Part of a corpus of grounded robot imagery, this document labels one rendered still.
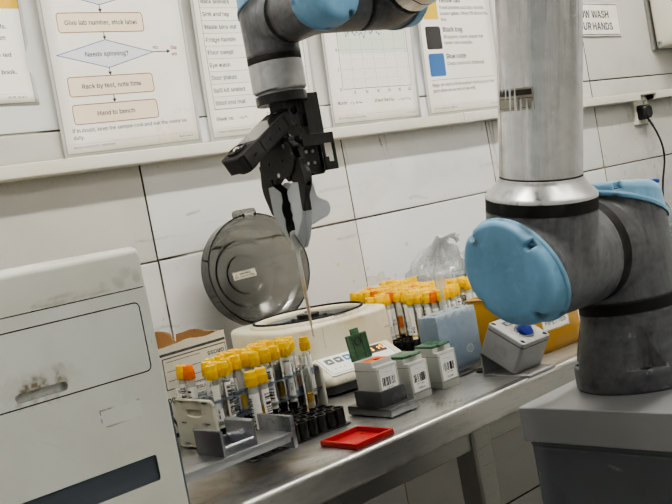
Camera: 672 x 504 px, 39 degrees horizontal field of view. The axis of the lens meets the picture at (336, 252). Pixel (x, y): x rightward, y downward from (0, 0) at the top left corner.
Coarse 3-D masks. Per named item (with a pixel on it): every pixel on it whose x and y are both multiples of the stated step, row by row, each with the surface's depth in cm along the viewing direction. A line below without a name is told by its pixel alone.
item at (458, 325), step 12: (444, 312) 152; (456, 312) 152; (468, 312) 154; (420, 324) 151; (432, 324) 149; (444, 324) 150; (456, 324) 152; (468, 324) 154; (420, 336) 151; (432, 336) 149; (444, 336) 149; (456, 336) 151; (468, 336) 154; (456, 348) 151; (468, 348) 153; (480, 348) 155; (456, 360) 151; (468, 360) 153; (480, 360) 154; (468, 372) 150
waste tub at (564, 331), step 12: (468, 300) 162; (480, 300) 159; (480, 312) 160; (576, 312) 160; (480, 324) 161; (540, 324) 154; (552, 324) 156; (564, 324) 158; (576, 324) 160; (480, 336) 161; (552, 336) 156; (564, 336) 158; (576, 336) 160; (552, 348) 156
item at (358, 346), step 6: (354, 330) 137; (348, 336) 136; (354, 336) 137; (360, 336) 137; (366, 336) 138; (348, 342) 136; (354, 342) 136; (360, 342) 137; (366, 342) 138; (348, 348) 136; (354, 348) 136; (360, 348) 137; (366, 348) 138; (354, 354) 136; (360, 354) 137; (366, 354) 137; (354, 360) 136
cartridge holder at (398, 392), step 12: (360, 396) 135; (372, 396) 133; (384, 396) 132; (396, 396) 133; (348, 408) 137; (360, 408) 135; (372, 408) 133; (384, 408) 131; (396, 408) 131; (408, 408) 132
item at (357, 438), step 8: (344, 432) 125; (352, 432) 126; (360, 432) 125; (368, 432) 124; (376, 432) 124; (384, 432) 121; (392, 432) 122; (328, 440) 123; (336, 440) 123; (344, 440) 123; (352, 440) 122; (360, 440) 121; (368, 440) 119; (376, 440) 120; (344, 448) 119; (352, 448) 118; (360, 448) 118
